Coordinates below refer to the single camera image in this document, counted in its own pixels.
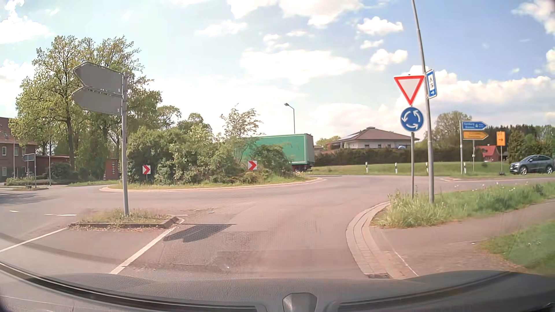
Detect green lorry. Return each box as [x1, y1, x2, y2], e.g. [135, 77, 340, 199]
[241, 133, 316, 172]

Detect grey asphalt road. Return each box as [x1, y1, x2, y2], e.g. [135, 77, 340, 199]
[0, 174, 555, 281]

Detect roundabout centre island with grass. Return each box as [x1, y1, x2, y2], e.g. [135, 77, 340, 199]
[99, 174, 325, 192]

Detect group of bushes and trees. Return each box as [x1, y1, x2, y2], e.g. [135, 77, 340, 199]
[123, 105, 295, 186]

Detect white house with brown roof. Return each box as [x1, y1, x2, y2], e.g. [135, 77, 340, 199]
[328, 127, 420, 151]

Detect dark green hedge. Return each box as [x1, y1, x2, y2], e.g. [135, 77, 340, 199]
[314, 146, 485, 167]

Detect row of marker posts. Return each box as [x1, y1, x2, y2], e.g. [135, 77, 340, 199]
[365, 161, 468, 175]

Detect grass field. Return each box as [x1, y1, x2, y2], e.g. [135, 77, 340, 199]
[310, 161, 555, 179]

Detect give way and roundabout sign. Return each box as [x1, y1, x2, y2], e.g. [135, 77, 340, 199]
[393, 75, 426, 199]

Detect road markings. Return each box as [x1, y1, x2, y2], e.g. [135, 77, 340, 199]
[0, 210, 186, 275]

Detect kerbed traffic island with grass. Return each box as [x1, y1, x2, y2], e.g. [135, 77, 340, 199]
[69, 208, 180, 230]

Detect car's own bonnet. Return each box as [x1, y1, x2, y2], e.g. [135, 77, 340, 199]
[0, 261, 555, 312]

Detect reddish paved cycle path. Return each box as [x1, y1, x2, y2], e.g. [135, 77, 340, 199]
[345, 200, 555, 280]

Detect grass verge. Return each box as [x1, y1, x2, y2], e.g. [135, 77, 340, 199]
[373, 181, 555, 229]
[482, 220, 555, 275]

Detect blue and yellow direction signs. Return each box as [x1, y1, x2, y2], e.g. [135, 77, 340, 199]
[459, 120, 489, 175]

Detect red roofed house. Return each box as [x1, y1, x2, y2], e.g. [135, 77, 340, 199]
[476, 145, 502, 163]

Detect tall green tree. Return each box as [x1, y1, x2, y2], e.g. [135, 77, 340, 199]
[9, 35, 150, 172]

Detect row of trees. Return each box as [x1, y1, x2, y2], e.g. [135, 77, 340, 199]
[427, 110, 555, 164]

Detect dark grey car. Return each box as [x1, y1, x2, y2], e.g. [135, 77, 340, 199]
[509, 154, 555, 176]

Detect red brick building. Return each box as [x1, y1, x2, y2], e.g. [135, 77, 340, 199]
[0, 116, 120, 183]

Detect lamp post with blue sign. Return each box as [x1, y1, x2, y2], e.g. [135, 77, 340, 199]
[410, 0, 438, 205]

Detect grey direction sign backs on post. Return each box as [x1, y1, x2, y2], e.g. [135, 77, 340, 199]
[72, 61, 130, 216]

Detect orange sign on post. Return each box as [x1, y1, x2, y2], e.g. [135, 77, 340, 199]
[496, 131, 506, 176]

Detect road sign on post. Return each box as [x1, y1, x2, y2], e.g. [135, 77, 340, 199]
[23, 153, 38, 189]

